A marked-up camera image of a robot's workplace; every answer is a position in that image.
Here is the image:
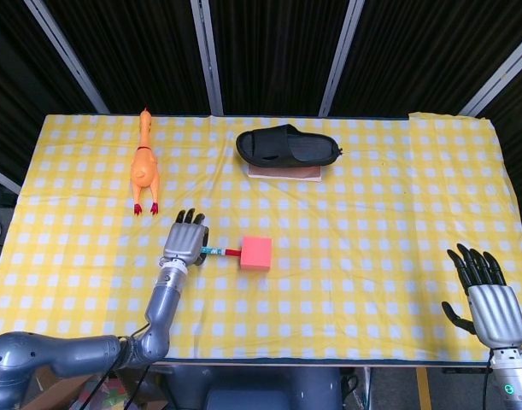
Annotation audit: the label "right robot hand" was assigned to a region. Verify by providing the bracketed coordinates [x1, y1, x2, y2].
[441, 243, 522, 349]

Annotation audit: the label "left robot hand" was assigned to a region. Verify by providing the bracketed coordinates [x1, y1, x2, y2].
[160, 208, 211, 268]

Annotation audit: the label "teal and red marker pen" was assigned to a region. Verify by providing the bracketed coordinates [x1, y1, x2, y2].
[200, 245, 243, 259]

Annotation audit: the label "pink cube block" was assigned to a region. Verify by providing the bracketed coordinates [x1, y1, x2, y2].
[238, 236, 273, 272]

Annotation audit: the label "orange rubber chicken toy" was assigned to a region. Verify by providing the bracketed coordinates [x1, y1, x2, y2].
[130, 108, 161, 218]

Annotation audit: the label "yellow floor tape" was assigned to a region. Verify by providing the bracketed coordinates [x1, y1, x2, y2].
[415, 366, 432, 410]

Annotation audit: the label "brown flat pad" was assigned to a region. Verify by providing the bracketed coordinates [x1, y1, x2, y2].
[247, 164, 323, 183]

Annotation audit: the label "black slide slipper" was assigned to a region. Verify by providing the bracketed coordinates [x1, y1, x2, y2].
[235, 123, 344, 168]

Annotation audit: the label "yellow checked tablecloth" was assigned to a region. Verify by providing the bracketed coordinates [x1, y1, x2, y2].
[0, 111, 522, 364]

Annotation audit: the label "colourful foam blocks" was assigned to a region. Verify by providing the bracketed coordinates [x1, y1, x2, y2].
[79, 373, 132, 410]

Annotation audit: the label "dark blue robot torso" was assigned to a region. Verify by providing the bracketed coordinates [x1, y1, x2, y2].
[164, 365, 343, 410]

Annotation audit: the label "brown cardboard box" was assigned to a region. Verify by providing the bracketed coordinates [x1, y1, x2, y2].
[29, 366, 95, 410]

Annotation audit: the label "black cable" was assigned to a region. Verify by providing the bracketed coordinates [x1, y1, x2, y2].
[130, 366, 151, 407]
[481, 362, 493, 410]

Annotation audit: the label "grey metal frame post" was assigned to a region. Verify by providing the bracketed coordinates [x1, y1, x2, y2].
[458, 32, 522, 119]
[318, 0, 367, 117]
[0, 164, 22, 196]
[23, 0, 111, 114]
[190, 0, 225, 116]

